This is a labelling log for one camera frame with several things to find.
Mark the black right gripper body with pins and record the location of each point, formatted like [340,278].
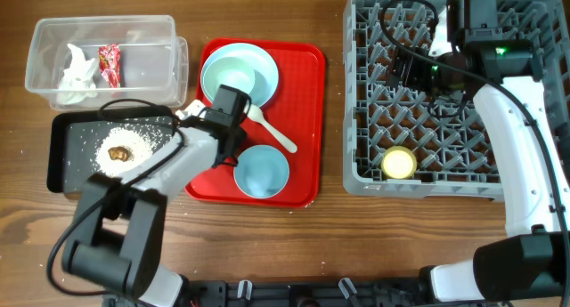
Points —
[428,77]

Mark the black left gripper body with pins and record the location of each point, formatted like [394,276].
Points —
[241,136]

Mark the white plastic spoon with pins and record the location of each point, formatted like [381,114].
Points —
[255,114]

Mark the light blue bowl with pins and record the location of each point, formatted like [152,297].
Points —
[262,172]

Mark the yellow plastic cup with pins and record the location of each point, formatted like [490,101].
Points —
[399,163]

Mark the brown food scrap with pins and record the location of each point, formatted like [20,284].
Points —
[120,153]

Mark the pile of white rice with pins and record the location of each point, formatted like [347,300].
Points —
[141,151]

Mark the red snack wrapper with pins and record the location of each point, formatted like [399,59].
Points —
[109,64]

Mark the white tissue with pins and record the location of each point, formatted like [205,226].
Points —
[77,82]

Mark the light green cup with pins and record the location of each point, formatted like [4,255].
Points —
[229,71]

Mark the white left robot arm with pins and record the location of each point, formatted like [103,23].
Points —
[115,238]

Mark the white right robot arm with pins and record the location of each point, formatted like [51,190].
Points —
[503,78]

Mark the grey dishwasher rack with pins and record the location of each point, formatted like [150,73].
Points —
[450,144]

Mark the red serving tray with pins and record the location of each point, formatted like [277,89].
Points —
[296,110]

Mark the light blue plate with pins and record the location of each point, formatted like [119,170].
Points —
[266,71]

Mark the black tray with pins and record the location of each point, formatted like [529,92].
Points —
[76,136]

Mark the clear plastic bin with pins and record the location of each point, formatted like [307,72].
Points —
[154,63]

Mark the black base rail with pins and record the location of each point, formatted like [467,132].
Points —
[345,292]

